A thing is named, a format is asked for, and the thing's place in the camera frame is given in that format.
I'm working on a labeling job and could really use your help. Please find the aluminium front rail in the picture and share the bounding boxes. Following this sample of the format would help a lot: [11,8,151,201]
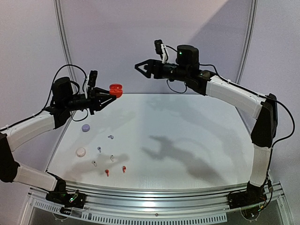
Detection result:
[21,182,293,225]

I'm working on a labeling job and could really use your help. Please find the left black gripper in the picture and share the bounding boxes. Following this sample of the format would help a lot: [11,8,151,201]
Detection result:
[64,87,116,114]

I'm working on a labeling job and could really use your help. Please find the pink-white earbud charging case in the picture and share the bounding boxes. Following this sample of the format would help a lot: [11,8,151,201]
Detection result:
[76,147,86,158]

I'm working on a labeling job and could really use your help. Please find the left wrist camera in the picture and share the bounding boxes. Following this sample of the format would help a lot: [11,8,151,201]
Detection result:
[85,70,98,93]

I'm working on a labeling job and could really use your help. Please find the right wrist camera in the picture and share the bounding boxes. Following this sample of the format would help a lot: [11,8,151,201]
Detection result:
[154,39,169,63]

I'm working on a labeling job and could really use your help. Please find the aluminium corner post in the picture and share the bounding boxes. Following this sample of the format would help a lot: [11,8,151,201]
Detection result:
[236,0,258,84]
[53,0,78,80]

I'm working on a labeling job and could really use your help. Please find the left aluminium corner post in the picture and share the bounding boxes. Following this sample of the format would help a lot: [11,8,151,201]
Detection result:
[53,0,78,80]

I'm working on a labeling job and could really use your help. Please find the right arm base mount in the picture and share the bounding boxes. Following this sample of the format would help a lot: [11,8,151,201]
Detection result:
[227,189,273,212]

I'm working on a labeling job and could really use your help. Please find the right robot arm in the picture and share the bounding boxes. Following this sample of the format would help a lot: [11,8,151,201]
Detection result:
[135,43,278,204]

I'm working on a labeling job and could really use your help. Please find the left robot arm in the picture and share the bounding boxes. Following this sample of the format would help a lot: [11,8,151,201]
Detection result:
[0,75,123,203]

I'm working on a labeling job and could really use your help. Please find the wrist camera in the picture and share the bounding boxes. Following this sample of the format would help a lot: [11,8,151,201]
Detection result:
[85,70,98,93]
[154,39,169,63]

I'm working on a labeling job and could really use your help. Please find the red earbud charging case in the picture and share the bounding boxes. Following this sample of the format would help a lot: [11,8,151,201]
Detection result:
[109,83,123,98]

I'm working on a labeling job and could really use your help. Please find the right aluminium corner post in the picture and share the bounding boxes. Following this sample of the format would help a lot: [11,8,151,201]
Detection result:
[236,0,258,84]

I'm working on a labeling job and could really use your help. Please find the purple earbud charging case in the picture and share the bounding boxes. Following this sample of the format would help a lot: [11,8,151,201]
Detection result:
[81,124,90,132]

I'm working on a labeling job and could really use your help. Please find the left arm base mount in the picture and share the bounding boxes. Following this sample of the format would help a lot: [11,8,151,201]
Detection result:
[45,190,87,209]

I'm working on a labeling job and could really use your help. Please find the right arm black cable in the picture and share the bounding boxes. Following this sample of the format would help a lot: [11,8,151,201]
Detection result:
[164,45,296,150]

